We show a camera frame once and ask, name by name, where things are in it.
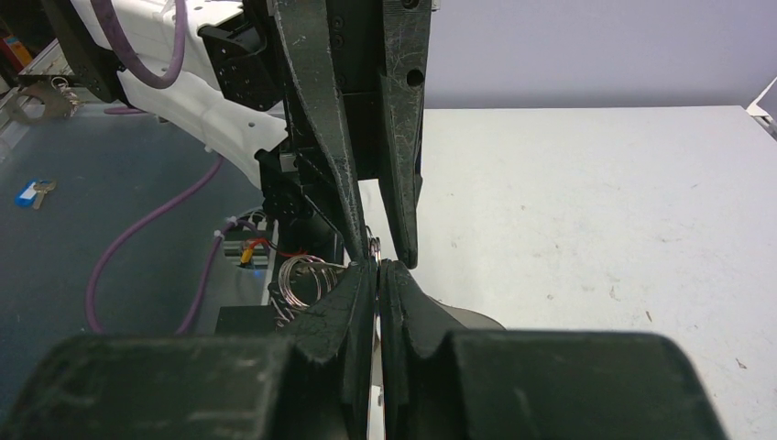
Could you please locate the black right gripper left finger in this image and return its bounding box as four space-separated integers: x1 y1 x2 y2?
1 261 377 439

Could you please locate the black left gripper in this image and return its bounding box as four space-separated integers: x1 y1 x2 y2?
267 1 432 269

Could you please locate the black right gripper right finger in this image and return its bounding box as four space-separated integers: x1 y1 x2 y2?
379 260 726 439

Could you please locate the steel oval key holder plate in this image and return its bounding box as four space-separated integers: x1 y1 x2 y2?
267 227 505 332

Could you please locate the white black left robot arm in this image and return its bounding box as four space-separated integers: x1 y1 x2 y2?
43 1 440 268

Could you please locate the spare steel key holder plate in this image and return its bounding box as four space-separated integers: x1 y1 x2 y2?
3 81 82 126

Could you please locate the spare blue tag with key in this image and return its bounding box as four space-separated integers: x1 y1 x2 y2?
15 180 57 210

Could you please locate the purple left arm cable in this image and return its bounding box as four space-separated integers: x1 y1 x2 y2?
84 0 257 336

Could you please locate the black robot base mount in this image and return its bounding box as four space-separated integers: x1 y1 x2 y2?
214 208 347 336

